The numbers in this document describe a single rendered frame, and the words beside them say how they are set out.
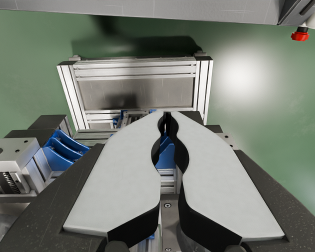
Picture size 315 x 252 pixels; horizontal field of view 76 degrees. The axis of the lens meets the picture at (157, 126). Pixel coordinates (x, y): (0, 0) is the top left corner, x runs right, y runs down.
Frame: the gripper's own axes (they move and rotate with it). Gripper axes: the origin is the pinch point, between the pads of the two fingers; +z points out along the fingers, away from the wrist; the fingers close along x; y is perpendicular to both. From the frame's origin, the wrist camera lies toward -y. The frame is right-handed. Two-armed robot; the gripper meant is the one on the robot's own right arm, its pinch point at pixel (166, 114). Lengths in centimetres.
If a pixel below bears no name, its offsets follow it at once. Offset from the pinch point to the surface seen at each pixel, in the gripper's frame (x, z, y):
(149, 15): -2.2, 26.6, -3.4
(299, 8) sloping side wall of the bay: 20.2, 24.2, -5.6
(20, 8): -23.0, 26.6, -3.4
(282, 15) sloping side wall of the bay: 19.1, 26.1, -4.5
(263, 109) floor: 79, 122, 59
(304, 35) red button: 33, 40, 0
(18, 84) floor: -95, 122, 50
